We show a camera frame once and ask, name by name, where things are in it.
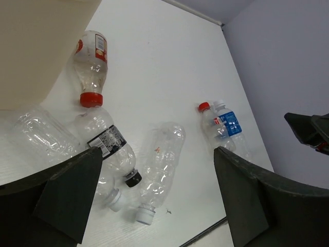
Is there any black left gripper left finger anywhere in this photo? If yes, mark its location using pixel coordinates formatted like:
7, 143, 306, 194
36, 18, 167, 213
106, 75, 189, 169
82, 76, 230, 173
1, 147, 103, 245

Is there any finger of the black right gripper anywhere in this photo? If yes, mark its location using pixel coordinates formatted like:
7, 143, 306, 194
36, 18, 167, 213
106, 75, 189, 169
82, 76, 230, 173
284, 113, 328, 155

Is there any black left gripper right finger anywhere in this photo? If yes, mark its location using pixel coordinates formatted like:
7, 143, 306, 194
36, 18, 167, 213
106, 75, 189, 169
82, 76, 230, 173
214, 147, 328, 246

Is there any clear bottle blue label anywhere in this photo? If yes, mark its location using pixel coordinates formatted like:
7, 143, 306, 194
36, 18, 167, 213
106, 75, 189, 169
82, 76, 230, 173
213, 100, 252, 162

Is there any clear bottle black label cap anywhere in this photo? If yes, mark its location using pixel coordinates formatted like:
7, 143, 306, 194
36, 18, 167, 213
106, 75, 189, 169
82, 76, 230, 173
74, 107, 142, 188

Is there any small clear bottle red cap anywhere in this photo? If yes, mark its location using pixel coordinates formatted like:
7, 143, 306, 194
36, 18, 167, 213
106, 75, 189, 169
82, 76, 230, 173
198, 102, 236, 152

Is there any clear bottle red cap label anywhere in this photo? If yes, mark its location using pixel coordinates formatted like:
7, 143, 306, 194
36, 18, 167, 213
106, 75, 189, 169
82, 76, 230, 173
73, 30, 108, 108

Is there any cream plastic bin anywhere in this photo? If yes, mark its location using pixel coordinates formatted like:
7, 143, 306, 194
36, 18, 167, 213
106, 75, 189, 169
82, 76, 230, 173
1, 1, 101, 110

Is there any clear bottle white cap hidden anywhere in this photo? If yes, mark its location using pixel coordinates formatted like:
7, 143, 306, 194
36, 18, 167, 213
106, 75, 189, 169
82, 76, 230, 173
93, 167, 127, 212

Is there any clear crushed bottle no label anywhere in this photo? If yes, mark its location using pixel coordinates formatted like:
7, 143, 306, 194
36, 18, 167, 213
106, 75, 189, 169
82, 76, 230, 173
8, 105, 83, 167

